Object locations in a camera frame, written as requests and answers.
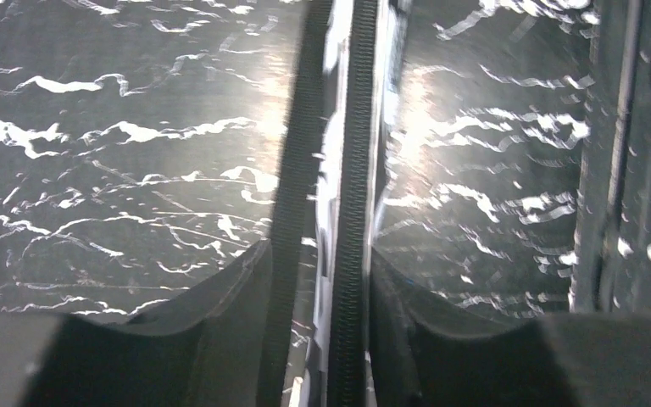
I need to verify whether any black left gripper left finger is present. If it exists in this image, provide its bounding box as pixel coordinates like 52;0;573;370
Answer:
0;240;272;406

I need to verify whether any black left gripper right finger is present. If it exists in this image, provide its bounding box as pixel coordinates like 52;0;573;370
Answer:
370;254;651;406

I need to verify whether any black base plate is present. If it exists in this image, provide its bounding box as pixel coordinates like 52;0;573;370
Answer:
570;1;651;313

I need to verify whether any black racket bag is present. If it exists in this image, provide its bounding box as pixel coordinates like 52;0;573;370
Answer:
256;1;412;406

